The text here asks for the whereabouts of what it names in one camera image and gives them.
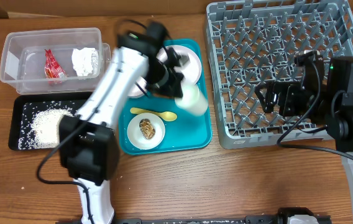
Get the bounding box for grey dishwasher rack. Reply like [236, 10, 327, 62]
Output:
[206, 0, 353, 149]

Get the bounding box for teal serving tray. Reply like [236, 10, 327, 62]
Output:
[118, 39, 212, 155]

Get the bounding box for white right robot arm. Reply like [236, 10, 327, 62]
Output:
[255, 51, 353, 216]

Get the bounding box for large white plate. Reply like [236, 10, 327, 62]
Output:
[167, 45, 202, 86]

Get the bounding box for red snack wrapper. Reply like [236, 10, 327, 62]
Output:
[44, 49, 67, 85]

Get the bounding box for brown food scraps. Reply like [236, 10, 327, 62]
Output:
[139, 118, 155, 140]

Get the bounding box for small white bowl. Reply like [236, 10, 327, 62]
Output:
[127, 113, 165, 150]

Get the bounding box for pink bowl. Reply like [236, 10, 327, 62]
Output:
[128, 77, 147, 98]

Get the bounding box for white cup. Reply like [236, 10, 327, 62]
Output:
[175, 83, 208, 116]

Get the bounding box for rice grains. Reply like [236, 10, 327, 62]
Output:
[17, 100, 84, 151]

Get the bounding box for yellow plastic spoon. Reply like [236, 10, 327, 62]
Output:
[130, 107, 178, 122]

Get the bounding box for white tissue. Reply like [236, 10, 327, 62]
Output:
[71, 47, 99, 77]

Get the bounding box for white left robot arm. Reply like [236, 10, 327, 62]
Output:
[55, 30, 183, 223]

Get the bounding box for clear plastic waste bin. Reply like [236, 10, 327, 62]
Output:
[0, 27, 111, 95]

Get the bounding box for black tray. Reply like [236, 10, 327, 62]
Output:
[8, 91, 91, 151]

